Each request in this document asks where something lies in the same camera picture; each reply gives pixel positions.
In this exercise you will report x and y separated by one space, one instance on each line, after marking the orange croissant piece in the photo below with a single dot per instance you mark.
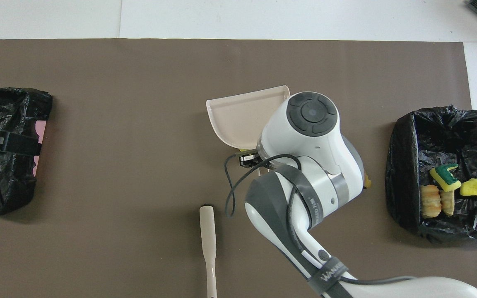
367 182

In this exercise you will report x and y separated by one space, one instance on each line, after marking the pink bin with black bag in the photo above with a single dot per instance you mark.
6 107

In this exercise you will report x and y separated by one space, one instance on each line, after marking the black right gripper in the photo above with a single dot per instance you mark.
249 159

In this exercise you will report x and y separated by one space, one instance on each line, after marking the beige plastic dustpan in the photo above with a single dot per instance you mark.
242 116

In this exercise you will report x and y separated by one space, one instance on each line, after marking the black bag lined bin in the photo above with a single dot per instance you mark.
404 165

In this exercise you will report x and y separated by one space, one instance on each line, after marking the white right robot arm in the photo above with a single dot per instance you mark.
304 140

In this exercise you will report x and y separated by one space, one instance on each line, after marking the beige hand brush black bristles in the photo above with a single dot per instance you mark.
208 231

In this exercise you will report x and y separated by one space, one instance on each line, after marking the brown table mat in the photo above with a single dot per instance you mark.
97 165

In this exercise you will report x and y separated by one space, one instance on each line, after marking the pale striped bread piece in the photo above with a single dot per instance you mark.
447 203
430 201

